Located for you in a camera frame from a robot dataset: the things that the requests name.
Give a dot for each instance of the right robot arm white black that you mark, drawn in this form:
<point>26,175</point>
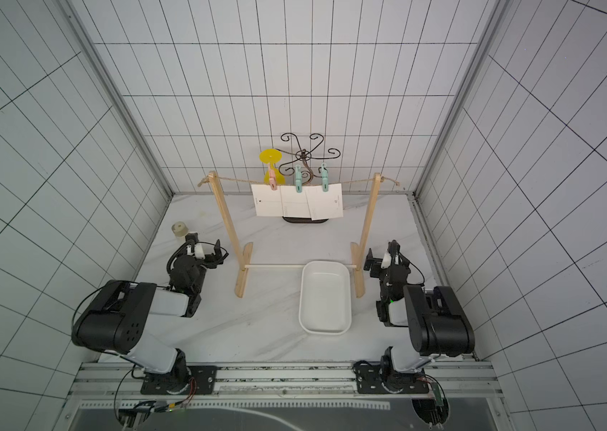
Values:
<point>436,322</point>

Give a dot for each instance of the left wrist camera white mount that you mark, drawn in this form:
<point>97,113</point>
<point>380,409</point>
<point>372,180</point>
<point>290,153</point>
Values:
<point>196,250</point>

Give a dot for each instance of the pink clothespin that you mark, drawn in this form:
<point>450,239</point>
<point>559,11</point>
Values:
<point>273,180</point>

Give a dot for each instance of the white plastic tray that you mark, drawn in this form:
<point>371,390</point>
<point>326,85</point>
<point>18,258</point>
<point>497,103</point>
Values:
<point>325,298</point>

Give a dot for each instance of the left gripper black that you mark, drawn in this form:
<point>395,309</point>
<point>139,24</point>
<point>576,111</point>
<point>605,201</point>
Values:
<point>209,256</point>

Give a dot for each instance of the small beige jar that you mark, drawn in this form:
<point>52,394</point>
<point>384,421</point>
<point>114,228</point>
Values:
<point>180,230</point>

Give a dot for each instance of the aluminium mounting rail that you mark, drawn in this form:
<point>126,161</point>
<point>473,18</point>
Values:
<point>303,384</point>

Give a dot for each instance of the teal clothespin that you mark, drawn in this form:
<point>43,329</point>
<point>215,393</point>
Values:
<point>299,179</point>
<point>324,175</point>

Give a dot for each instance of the black wire scroll stand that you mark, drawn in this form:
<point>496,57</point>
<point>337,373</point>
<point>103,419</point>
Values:
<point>309,162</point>

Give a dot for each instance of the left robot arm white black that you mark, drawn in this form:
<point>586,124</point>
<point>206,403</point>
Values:
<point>114,321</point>

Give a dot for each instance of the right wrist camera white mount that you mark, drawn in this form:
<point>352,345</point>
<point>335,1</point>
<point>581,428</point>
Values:
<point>387,260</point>

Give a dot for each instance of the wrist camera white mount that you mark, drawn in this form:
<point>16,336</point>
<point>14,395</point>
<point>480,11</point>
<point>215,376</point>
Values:
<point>196,250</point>
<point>387,260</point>

